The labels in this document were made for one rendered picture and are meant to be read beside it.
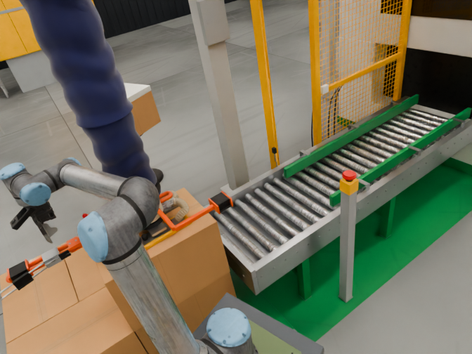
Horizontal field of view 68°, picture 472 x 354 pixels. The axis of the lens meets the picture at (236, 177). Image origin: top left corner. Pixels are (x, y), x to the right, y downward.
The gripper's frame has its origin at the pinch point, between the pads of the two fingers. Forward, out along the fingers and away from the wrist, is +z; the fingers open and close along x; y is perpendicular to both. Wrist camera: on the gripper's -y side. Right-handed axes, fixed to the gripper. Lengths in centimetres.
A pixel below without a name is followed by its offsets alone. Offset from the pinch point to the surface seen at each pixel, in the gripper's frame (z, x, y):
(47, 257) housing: 8.8, -4.2, -4.2
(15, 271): 8.3, -3.0, -17.4
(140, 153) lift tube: -24, -8, 49
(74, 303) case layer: 66, 13, -8
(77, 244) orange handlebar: 8.7, -6.3, 8.9
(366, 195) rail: 50, -50, 171
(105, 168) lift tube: -21.3, -3.3, 33.5
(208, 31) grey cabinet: -32, 85, 150
